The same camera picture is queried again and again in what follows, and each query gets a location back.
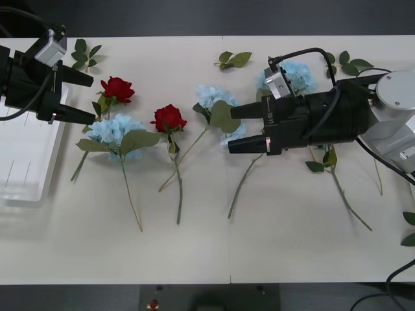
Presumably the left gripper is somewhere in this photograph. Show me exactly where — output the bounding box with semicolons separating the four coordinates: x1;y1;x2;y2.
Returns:
8;48;97;125

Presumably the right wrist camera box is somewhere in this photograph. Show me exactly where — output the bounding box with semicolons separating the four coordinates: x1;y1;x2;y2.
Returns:
263;63;298;100

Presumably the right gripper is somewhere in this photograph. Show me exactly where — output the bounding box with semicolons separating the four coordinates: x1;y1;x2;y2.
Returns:
228;95;311;157

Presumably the shallow white box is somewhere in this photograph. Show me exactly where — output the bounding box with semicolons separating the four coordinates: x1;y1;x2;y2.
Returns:
0;84;75;209

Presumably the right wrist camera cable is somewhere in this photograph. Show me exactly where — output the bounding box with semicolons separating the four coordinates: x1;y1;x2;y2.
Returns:
267;47;341;140

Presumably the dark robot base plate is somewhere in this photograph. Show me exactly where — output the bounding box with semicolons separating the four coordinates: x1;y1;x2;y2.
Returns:
139;284;281;311

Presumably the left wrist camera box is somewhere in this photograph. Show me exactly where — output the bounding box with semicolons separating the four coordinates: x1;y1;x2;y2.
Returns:
34;29;68;65

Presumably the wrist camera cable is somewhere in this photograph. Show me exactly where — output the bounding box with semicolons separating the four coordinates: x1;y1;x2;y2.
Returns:
0;5;67;37
267;47;341;140

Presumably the green leaf twig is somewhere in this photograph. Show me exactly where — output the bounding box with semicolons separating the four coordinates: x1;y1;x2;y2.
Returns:
213;51;253;71
70;38;103;73
324;50;375;79

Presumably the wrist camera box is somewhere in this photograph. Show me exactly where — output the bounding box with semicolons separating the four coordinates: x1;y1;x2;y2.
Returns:
34;29;68;65
263;63;298;100

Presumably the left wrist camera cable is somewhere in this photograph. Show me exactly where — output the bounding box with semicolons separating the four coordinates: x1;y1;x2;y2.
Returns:
0;5;67;37

